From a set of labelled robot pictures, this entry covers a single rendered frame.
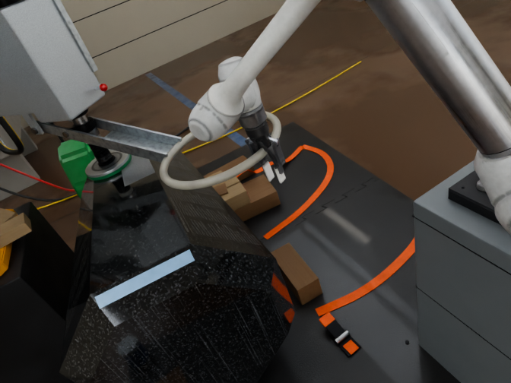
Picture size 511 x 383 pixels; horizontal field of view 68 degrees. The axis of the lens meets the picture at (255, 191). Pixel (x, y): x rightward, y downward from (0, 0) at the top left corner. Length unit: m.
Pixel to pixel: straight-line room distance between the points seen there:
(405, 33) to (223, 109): 0.48
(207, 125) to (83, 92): 0.82
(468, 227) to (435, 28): 0.56
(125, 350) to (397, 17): 1.16
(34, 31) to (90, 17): 4.59
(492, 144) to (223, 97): 0.60
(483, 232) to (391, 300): 0.89
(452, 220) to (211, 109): 0.69
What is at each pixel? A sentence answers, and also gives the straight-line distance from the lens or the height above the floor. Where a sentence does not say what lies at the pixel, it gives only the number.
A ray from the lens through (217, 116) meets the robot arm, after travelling 1.00.
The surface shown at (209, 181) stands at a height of 0.93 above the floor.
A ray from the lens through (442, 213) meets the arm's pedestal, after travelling 1.13.
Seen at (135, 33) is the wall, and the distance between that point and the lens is 6.33.
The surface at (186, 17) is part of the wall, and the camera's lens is 6.52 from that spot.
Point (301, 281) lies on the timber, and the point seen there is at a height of 0.13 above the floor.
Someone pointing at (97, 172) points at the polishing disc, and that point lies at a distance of 1.84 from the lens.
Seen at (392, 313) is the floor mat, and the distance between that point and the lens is 1.86.
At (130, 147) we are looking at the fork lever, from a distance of 1.61.
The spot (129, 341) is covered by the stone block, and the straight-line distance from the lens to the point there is 1.31.
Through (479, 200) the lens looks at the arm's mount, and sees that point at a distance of 1.12.
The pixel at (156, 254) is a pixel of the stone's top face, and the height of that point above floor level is 0.82.
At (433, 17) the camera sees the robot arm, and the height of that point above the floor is 1.36.
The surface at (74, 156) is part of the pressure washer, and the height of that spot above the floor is 0.50.
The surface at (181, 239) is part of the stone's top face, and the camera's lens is 1.24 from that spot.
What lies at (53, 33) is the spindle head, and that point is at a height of 1.41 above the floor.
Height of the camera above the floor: 1.58
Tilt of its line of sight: 36 degrees down
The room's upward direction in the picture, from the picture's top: 20 degrees counter-clockwise
